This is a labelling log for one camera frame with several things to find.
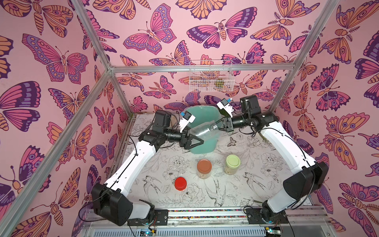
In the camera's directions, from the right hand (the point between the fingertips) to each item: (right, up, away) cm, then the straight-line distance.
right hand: (214, 125), depth 69 cm
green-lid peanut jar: (+12, -20, +11) cm, 26 cm away
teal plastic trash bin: (-3, +7, +24) cm, 25 cm away
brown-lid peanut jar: (-3, -23, +13) cm, 26 cm away
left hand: (-6, -6, -1) cm, 9 cm away
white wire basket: (+2, +32, +27) cm, 42 cm away
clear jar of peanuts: (-3, -3, -1) cm, 4 cm away
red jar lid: (-17, -34, +17) cm, 41 cm away
